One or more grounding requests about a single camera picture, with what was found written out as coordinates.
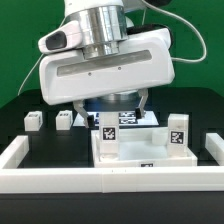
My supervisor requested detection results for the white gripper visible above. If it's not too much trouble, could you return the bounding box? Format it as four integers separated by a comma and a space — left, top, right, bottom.
38, 22, 174, 128

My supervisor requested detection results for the white square tabletop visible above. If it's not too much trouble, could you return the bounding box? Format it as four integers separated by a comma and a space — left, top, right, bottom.
91, 127, 197, 168

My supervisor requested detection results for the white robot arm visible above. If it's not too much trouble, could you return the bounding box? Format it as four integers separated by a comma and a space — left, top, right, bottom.
38, 0, 174, 127

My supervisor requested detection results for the white marker sheet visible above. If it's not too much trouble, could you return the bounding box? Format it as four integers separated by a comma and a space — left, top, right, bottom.
73, 111, 159, 127

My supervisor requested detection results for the white U-shaped fence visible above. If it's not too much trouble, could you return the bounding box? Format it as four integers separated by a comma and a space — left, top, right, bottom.
0, 135, 224, 194

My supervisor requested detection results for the white cable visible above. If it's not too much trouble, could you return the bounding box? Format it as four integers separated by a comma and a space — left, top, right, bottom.
17, 53, 46, 97

